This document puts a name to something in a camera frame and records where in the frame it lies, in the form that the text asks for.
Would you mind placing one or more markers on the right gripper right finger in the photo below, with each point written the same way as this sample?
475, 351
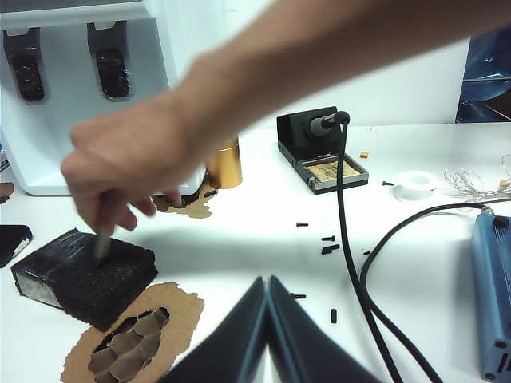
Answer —
307, 351

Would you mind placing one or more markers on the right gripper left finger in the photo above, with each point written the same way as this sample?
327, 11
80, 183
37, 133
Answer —
227, 347

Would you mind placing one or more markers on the black sponge block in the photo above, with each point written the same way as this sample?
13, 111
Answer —
92, 287

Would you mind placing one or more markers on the silver USB flash drive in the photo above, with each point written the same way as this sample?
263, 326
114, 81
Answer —
103, 245

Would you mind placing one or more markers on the bare human forearm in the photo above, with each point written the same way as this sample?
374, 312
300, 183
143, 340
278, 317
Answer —
319, 52

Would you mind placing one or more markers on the blue soldering station box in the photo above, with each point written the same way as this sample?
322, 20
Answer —
493, 299

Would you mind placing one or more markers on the black USB hub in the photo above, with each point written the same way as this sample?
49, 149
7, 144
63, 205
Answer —
12, 243

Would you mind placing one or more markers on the bare human hand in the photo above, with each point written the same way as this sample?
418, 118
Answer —
135, 151

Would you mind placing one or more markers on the gold metal canister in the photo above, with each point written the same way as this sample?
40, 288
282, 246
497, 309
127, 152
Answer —
226, 167

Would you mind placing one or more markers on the small white tape spool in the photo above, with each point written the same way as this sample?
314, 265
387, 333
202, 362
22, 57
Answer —
415, 189

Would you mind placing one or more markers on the black soldering iron stand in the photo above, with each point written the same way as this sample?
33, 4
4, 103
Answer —
295, 139

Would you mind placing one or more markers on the black soldering iron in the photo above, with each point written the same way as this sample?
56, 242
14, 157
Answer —
325, 123

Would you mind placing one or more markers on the white AUX water dispenser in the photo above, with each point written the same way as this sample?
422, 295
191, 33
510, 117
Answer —
60, 155

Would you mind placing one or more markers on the grey black tap lever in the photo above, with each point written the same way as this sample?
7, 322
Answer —
26, 68
112, 64

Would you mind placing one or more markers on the blue water jug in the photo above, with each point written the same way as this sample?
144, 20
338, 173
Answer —
485, 72

